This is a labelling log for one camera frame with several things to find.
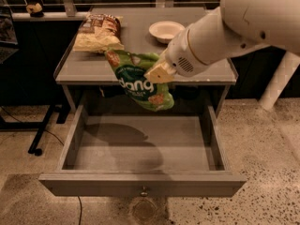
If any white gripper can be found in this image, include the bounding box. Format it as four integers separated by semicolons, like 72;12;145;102
144;28;208;83

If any green rice chip bag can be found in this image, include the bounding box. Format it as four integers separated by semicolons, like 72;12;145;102
105;50;174;112

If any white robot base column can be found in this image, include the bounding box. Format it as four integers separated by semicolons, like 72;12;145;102
259;52;300;111

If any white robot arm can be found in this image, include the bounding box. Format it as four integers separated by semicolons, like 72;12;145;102
144;0;300;83

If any brown yellow chip bag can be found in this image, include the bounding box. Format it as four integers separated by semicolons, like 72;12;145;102
73;13;124;53

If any grey open drawer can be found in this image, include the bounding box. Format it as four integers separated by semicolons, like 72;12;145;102
39;92;246;197

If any metal drawer knob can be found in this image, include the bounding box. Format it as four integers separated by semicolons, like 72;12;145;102
140;186;149;197

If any white bowl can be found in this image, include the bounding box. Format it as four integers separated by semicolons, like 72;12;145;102
149;21;185;44

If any small yellow object on ledge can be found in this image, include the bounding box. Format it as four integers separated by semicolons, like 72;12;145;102
26;3;44;18

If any dark shelf unit at left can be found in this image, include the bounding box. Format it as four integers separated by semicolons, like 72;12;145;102
0;5;19;64

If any black table leg frame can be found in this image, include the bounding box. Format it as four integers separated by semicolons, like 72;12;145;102
0;104;70;156

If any black floor cable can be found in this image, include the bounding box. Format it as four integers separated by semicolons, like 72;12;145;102
0;106;83;225

